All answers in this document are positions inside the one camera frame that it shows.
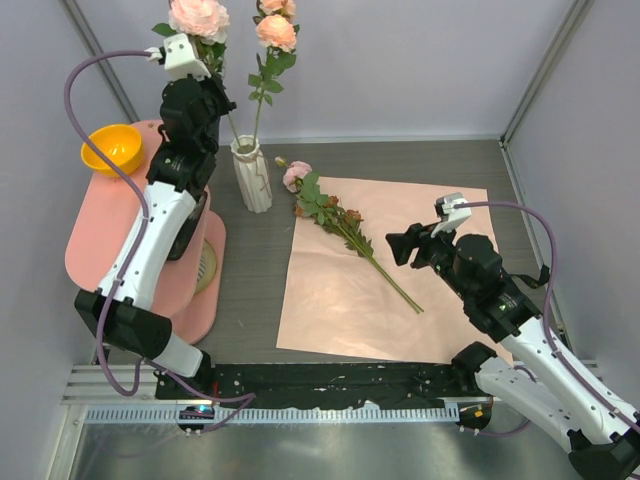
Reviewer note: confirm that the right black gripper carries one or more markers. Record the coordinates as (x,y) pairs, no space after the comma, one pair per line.
(417,235)

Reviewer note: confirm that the pale pink rose stem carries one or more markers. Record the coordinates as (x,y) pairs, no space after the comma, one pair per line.
(205,22)

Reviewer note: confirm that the black patterned box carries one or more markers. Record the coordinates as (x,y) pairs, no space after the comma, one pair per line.
(186,232)

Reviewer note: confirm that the pink tiered wooden shelf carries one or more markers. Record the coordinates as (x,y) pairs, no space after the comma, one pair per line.
(105,217)

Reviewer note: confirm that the slotted white cable duct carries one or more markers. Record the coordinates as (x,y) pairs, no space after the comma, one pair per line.
(197,413)

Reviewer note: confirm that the red leafy flower stem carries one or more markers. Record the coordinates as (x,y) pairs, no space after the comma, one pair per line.
(334,219)

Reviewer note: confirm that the white ribbed ceramic vase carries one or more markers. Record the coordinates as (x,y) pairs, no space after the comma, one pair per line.
(252,173)

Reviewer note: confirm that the pink flower bouquet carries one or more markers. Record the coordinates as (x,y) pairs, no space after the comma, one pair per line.
(336,302)

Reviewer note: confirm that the black ribbon gold lettering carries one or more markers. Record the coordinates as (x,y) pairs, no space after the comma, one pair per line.
(527,280)

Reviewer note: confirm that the orange plastic bowl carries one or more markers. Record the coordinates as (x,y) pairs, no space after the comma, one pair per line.
(122,144)

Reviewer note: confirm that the peach rose stem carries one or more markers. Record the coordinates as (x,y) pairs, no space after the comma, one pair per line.
(277,33)

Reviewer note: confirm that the black mounting base plate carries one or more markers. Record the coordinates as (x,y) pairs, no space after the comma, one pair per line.
(324,386)

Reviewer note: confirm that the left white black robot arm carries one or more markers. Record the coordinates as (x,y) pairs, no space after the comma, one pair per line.
(119,311)

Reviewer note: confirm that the pink rose bud stem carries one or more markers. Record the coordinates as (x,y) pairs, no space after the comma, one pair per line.
(300,179)

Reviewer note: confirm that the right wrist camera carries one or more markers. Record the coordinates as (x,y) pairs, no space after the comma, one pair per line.
(452,211)

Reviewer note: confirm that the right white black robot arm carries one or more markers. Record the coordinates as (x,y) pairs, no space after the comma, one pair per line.
(595,427)

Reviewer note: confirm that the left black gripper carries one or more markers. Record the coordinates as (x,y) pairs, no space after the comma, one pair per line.
(214,85)

